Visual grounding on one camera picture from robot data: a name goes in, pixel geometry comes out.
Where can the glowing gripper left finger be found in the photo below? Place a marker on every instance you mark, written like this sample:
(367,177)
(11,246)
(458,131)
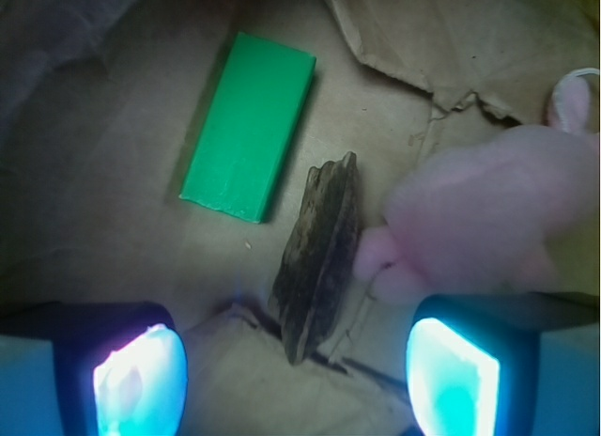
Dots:
(91,369)

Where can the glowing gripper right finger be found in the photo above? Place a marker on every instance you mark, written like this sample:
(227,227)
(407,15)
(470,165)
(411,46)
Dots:
(519,364)

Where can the dark wood chip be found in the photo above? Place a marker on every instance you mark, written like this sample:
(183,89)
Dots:
(311,284)

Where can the pink plush bunny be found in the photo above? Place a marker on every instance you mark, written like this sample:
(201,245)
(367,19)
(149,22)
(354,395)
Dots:
(478,218)

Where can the brown paper lined bin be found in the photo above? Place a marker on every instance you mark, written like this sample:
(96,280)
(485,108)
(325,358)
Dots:
(102,103)

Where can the green rectangular block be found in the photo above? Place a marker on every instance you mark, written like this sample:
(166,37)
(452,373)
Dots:
(247,132)

